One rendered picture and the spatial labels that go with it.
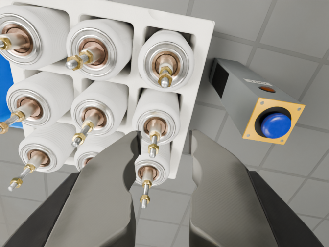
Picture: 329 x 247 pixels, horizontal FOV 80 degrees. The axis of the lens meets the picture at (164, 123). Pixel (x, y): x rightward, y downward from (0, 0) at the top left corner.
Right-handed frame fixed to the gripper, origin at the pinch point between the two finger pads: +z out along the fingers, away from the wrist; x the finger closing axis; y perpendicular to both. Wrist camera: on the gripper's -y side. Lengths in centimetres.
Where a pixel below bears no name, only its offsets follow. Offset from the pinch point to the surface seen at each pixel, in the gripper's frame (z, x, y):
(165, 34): 22.9, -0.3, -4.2
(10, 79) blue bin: 45, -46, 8
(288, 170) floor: 47, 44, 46
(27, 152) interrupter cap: 22.0, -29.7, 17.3
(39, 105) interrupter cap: 22.0, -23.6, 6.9
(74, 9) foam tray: 29.3, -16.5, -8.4
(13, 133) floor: 47, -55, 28
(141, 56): 22.5, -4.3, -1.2
